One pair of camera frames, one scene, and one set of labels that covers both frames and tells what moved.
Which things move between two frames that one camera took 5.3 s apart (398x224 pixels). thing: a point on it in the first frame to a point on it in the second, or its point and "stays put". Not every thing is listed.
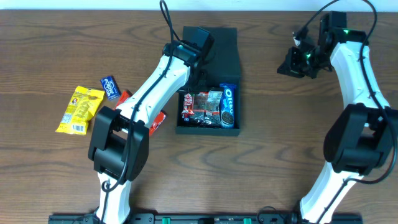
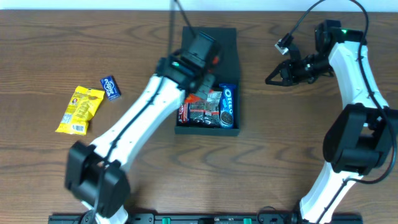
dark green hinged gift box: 221,65 stays put
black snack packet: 207,109 stays put
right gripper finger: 285,69 to 274,83
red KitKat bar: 188,105 to 183,113
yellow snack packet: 79,109 stays put
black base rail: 200,219 stays put
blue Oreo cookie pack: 227,106 stays put
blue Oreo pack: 111,87 stays put
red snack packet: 125,94 to 194,98
